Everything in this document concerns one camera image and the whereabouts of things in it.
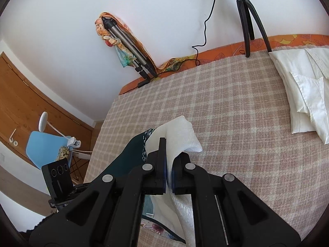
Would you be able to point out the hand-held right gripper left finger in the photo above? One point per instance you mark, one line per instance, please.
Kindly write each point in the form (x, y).
(164, 171)

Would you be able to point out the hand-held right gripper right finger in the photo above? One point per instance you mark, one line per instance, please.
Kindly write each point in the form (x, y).
(174, 177)

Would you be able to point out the teal and white top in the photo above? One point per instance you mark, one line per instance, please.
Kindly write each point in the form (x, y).
(177, 133)

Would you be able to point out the white charger block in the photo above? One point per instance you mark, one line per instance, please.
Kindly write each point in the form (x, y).
(84, 155)

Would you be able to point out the blue chair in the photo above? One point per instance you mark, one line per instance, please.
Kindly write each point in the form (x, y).
(42, 146)

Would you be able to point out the white power strip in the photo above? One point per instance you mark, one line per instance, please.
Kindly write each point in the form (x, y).
(74, 142)

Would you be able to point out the floral cloth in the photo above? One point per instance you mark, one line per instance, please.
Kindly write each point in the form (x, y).
(159, 229)

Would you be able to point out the white desk lamp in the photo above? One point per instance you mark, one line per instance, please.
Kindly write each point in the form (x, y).
(43, 122)

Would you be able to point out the beige plaid blanket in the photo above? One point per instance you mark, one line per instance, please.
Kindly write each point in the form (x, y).
(231, 121)

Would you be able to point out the wooden door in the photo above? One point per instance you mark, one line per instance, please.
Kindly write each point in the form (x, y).
(25, 103)

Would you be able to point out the black power adapter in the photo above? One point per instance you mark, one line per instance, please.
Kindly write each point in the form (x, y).
(143, 83)

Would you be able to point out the orange and turquoise scarf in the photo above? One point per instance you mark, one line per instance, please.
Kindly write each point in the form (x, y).
(123, 55)

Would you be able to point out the orange patterned bedsheet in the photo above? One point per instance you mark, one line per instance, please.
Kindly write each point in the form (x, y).
(226, 50)

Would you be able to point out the grey tripod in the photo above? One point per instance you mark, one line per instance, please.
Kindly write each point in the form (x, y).
(123, 40)

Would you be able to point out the white folded cloth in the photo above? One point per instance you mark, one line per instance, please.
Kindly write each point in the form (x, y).
(287, 67)

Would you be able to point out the white shirt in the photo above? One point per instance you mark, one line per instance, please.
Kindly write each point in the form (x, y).
(316, 103)

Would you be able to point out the black tripod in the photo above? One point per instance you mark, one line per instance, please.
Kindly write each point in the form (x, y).
(244, 18)

